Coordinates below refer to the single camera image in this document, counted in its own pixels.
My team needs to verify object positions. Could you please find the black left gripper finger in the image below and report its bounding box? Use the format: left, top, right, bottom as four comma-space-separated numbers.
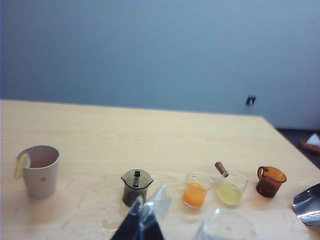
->
109, 184, 173, 240

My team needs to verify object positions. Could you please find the smoked grey measuring cup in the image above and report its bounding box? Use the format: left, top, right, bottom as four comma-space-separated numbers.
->
120, 168, 155, 208

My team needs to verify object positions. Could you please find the clear cup with orange juice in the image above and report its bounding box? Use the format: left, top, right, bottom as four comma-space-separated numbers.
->
182, 172, 213, 209

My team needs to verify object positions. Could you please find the beige paper cup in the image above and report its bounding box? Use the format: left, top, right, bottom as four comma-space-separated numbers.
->
16, 145, 61, 200

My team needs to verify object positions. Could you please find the amber glass measuring cup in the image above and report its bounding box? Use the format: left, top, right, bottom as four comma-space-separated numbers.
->
255, 165, 288, 199

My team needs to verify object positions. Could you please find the wine glass with ice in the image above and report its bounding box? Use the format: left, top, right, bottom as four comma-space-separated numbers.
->
192, 207, 262, 240

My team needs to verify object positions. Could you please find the lemon slice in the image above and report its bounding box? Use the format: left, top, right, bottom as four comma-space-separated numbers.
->
13, 152, 31, 180

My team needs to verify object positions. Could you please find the stainless steel ice scoop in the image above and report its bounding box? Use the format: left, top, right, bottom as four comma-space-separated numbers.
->
292, 183, 320, 226

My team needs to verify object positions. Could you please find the white paper piece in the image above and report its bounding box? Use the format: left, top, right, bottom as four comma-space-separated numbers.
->
306, 132, 320, 146

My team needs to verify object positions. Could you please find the clear cup with wooden handle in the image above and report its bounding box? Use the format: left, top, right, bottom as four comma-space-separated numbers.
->
214, 161, 249, 207

